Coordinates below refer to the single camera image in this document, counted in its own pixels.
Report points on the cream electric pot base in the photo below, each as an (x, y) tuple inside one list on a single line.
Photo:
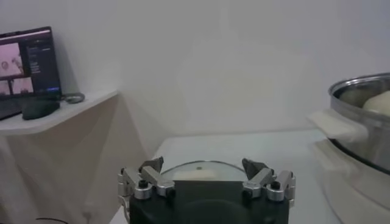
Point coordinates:
[(359, 188)]

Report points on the round grey disc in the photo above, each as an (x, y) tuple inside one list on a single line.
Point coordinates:
[(74, 97)]

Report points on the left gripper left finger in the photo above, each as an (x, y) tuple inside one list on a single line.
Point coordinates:
[(155, 179)]

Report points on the black computer mouse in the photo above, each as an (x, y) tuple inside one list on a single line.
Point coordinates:
[(41, 108)]

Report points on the white steamed baozi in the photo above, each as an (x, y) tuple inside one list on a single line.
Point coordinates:
[(379, 105)]

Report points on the perforated steel steamer basket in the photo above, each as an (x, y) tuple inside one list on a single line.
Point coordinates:
[(377, 143)]

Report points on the white side table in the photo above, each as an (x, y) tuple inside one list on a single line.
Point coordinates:
[(76, 112)]

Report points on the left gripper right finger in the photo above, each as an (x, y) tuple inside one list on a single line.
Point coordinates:
[(262, 179)]

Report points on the black laptop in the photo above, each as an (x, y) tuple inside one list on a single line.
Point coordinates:
[(33, 67)]

